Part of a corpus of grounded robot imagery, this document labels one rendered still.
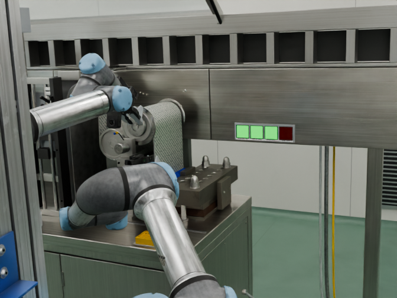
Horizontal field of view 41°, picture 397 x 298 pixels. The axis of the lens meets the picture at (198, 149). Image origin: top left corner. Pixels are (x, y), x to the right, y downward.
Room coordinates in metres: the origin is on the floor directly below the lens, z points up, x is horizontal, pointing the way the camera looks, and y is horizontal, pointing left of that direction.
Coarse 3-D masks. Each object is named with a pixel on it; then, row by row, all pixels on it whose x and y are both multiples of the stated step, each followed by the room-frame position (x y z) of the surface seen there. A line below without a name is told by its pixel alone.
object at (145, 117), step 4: (128, 116) 1.97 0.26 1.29; (144, 116) 1.94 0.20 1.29; (144, 120) 1.94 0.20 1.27; (148, 120) 1.94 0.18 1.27; (124, 124) 1.98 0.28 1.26; (148, 124) 1.94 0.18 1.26; (124, 128) 1.98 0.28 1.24; (148, 128) 1.94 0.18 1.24; (128, 132) 1.97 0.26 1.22; (148, 132) 1.94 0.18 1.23; (128, 136) 1.97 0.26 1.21; (132, 136) 1.97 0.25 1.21; (140, 136) 1.95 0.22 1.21; (144, 136) 1.95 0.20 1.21; (148, 136) 1.95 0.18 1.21; (136, 140) 1.96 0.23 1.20; (140, 140) 1.95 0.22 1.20
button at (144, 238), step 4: (144, 232) 1.71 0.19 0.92; (148, 232) 1.71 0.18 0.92; (140, 236) 1.68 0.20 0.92; (144, 236) 1.68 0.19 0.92; (148, 236) 1.67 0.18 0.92; (136, 240) 1.67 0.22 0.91; (140, 240) 1.66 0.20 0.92; (144, 240) 1.66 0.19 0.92; (148, 240) 1.65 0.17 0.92; (144, 244) 1.66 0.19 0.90; (148, 244) 1.65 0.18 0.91; (152, 244) 1.64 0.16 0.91
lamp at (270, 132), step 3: (267, 129) 2.09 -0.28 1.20; (270, 129) 2.08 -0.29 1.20; (273, 129) 2.08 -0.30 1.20; (276, 129) 2.07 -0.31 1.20; (267, 132) 2.09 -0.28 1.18; (270, 132) 2.08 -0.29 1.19; (273, 132) 2.08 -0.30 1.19; (276, 132) 2.07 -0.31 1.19; (267, 135) 2.09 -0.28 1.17; (270, 135) 2.08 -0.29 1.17; (273, 135) 2.08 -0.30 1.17; (276, 135) 2.07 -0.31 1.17; (267, 138) 2.09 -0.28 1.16; (270, 138) 2.08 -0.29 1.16; (273, 138) 2.08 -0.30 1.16; (276, 138) 2.07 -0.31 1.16
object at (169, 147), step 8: (168, 136) 2.05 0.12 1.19; (176, 136) 2.11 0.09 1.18; (160, 144) 1.99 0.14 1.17; (168, 144) 2.05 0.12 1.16; (176, 144) 2.11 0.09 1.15; (160, 152) 1.98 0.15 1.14; (168, 152) 2.04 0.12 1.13; (176, 152) 2.10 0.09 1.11; (160, 160) 1.98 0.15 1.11; (168, 160) 2.04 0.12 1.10; (176, 160) 2.10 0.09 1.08; (176, 168) 2.10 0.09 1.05
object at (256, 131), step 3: (252, 126) 2.11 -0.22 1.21; (255, 126) 2.11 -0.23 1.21; (258, 126) 2.10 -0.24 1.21; (252, 129) 2.11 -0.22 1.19; (255, 129) 2.11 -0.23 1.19; (258, 129) 2.10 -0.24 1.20; (261, 129) 2.10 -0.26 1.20; (252, 132) 2.11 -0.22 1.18; (255, 132) 2.11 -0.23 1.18; (258, 132) 2.10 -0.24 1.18; (261, 132) 2.10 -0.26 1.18; (252, 135) 2.11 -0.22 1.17; (255, 135) 2.11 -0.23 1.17; (258, 135) 2.10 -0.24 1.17; (261, 135) 2.10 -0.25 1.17
